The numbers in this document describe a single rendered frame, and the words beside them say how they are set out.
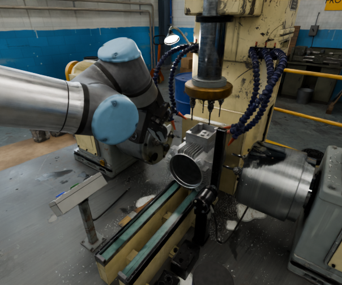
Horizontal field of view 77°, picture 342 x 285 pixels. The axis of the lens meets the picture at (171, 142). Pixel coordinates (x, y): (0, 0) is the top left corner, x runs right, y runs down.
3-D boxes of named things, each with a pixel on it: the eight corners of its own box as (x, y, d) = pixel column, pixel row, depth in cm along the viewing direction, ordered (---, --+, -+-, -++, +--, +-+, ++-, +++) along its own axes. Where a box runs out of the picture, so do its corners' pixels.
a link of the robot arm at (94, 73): (58, 104, 42) (108, 66, 44) (47, 89, 50) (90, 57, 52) (89, 135, 48) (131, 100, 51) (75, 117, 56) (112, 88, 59)
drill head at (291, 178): (233, 172, 102) (242, 124, 90) (337, 210, 82) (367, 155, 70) (210, 204, 85) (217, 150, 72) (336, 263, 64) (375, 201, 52)
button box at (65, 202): (99, 186, 80) (92, 175, 80) (108, 183, 75) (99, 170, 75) (56, 217, 68) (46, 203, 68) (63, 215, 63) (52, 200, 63)
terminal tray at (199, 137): (197, 135, 101) (199, 121, 97) (219, 142, 95) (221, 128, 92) (184, 146, 92) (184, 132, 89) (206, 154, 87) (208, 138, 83)
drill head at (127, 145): (130, 135, 135) (126, 96, 123) (180, 153, 117) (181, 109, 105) (98, 153, 117) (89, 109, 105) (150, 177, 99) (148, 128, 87)
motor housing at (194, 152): (188, 160, 110) (190, 126, 101) (223, 173, 101) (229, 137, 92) (165, 181, 96) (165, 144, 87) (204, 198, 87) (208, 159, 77)
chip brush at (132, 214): (150, 197, 104) (150, 195, 104) (158, 202, 102) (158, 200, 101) (117, 224, 90) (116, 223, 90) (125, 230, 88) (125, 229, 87)
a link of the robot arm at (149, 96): (141, 100, 55) (114, 94, 60) (148, 113, 59) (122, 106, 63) (158, 76, 58) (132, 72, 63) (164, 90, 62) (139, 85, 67)
